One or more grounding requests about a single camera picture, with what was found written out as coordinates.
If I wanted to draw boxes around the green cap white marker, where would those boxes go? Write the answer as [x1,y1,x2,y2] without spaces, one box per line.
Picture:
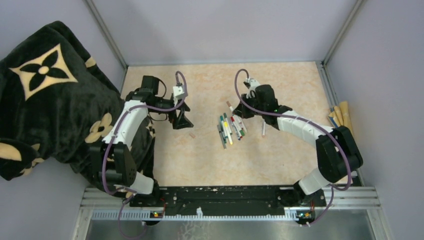
[219,115,228,144]

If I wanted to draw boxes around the red cap green-end marker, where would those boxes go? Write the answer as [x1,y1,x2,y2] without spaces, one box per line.
[231,115,245,138]

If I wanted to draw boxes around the red cap white marker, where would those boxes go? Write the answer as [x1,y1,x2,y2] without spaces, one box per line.
[236,116,247,133]

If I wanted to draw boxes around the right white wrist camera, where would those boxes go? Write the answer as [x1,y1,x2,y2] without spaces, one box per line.
[243,77,261,91]

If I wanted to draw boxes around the yellow folded cloth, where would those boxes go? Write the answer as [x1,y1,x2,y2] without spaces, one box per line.
[327,101,355,138]

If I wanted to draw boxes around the houndstooth patterned pen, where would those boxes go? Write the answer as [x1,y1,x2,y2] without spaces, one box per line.
[216,124,227,150]

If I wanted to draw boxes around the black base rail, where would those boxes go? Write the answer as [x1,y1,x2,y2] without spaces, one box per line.
[129,185,327,217]

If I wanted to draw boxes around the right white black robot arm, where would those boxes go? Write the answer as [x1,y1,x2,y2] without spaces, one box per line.
[234,83,363,206]

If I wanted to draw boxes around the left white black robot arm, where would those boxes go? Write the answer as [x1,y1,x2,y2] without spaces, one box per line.
[89,70,194,207]

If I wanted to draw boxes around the yellow cap white marker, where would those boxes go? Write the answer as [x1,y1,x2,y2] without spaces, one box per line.
[223,120,233,145]

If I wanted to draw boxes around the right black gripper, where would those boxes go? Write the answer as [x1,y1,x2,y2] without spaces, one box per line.
[233,93,266,120]

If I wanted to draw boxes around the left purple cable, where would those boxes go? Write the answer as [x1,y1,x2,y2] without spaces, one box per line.
[101,70,188,240]

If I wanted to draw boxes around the black floral plush blanket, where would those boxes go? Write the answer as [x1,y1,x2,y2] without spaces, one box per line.
[0,20,157,200]

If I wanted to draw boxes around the blue tip acrylic marker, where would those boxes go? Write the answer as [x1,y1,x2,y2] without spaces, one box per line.
[230,121,241,141]

